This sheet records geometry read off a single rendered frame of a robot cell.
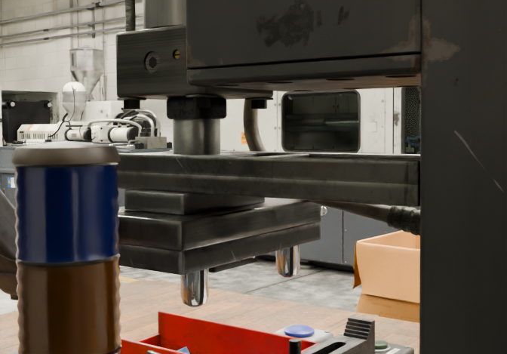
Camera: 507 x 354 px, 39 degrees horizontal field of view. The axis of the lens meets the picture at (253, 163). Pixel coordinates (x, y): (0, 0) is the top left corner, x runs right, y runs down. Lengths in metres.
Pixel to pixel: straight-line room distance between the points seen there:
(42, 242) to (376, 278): 2.73
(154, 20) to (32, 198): 0.30
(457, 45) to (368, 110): 5.27
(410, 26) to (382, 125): 5.20
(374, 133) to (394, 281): 2.82
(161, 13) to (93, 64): 8.53
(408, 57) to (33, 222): 0.22
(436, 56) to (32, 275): 0.23
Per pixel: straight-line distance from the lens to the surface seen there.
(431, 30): 0.39
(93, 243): 0.26
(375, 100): 5.62
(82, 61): 9.05
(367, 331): 0.81
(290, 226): 0.58
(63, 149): 0.26
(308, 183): 0.45
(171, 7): 0.53
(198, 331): 0.93
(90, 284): 0.26
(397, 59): 0.40
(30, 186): 0.26
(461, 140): 0.38
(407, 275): 2.89
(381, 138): 5.59
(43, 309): 0.27
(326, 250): 5.91
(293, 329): 0.96
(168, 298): 1.29
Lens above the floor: 1.20
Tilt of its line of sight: 3 degrees down
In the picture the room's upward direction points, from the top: straight up
